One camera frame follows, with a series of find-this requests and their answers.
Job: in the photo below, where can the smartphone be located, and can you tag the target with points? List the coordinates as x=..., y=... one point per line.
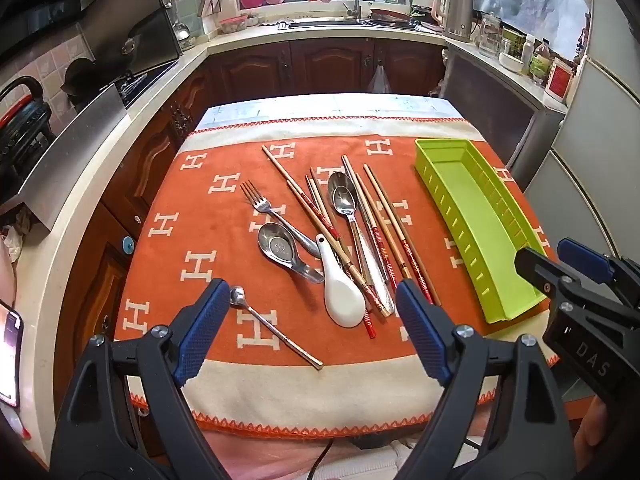
x=10, y=355

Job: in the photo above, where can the white ceramic spoon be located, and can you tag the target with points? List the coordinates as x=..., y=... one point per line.
x=342, y=300

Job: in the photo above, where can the metal fork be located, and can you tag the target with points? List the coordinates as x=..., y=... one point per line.
x=260, y=200

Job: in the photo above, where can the steel floor appliance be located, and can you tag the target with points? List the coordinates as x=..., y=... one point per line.
x=490, y=110

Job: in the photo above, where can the gas stove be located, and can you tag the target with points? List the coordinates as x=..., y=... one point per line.
x=150, y=80

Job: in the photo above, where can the person's right hand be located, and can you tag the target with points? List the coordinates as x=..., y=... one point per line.
x=592, y=425

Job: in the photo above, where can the wide metal soup spoon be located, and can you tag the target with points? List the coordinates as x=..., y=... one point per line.
x=277, y=245

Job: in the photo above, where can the metal chopstick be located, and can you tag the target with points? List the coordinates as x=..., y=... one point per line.
x=350, y=170

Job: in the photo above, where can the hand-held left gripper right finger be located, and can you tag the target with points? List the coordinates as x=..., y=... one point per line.
x=422, y=330

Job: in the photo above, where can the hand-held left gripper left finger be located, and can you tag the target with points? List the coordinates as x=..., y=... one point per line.
x=202, y=325

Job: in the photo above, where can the steel splash guard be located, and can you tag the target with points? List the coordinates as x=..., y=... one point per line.
x=75, y=160

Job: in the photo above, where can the white paper table cover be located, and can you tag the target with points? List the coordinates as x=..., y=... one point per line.
x=325, y=107

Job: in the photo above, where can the red label container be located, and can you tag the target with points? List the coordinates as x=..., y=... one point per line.
x=559, y=80

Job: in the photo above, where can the medium metal spoon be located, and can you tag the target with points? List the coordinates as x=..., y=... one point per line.
x=345, y=200

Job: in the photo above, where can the white bowl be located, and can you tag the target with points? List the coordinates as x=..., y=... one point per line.
x=511, y=63

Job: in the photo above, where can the green plastic tray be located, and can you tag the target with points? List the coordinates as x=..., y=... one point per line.
x=475, y=210

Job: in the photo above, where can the hanging plastic bag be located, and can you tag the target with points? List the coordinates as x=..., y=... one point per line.
x=380, y=82

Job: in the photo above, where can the silver refrigerator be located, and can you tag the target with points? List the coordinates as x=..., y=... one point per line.
x=600, y=135

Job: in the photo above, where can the large metal spoon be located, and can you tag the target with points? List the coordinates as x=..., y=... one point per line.
x=340, y=179

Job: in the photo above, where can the steel sink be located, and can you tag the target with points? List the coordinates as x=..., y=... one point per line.
x=320, y=23

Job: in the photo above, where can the crumpled cloth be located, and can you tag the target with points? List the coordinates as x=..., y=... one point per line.
x=15, y=237

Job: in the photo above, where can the red dish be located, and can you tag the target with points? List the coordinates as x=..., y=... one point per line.
x=392, y=16

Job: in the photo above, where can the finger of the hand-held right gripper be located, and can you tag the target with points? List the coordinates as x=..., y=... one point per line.
x=582, y=260
x=537, y=270

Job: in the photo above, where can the green label bottle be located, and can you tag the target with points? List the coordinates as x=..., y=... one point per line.
x=541, y=65

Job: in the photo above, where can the brown wooden chopstick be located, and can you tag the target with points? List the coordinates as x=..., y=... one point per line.
x=378, y=195

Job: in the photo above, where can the white electric kettle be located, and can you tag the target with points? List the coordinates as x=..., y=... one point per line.
x=457, y=15

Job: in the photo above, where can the white plastic bottle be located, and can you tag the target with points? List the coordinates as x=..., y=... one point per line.
x=528, y=55

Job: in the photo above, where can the glass jar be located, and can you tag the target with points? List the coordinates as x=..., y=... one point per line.
x=490, y=35

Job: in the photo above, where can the person's light clothing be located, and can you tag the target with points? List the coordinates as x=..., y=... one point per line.
x=360, y=465

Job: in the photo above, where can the steel ladle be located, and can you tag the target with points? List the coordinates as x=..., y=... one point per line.
x=181, y=31

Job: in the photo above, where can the blue round knob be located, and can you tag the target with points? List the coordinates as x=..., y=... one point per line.
x=128, y=245

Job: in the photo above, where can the orange printed blanket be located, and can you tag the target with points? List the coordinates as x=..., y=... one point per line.
x=200, y=240

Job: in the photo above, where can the black kettle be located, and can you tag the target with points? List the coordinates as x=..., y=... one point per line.
x=25, y=125

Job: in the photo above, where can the black wok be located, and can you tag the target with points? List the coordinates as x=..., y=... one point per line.
x=82, y=80

